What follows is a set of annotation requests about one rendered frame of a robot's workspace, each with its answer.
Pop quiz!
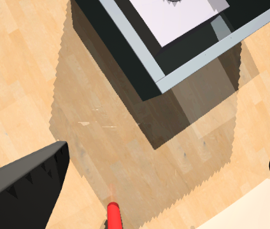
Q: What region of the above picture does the red peg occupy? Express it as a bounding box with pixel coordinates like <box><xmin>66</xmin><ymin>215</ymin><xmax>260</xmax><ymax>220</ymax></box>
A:
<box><xmin>107</xmin><ymin>202</ymin><xmax>122</xmax><ymax>229</ymax></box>

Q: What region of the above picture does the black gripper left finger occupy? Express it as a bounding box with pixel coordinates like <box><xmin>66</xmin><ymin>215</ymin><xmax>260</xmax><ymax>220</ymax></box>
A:
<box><xmin>0</xmin><ymin>141</ymin><xmax>69</xmax><ymax>229</ymax></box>

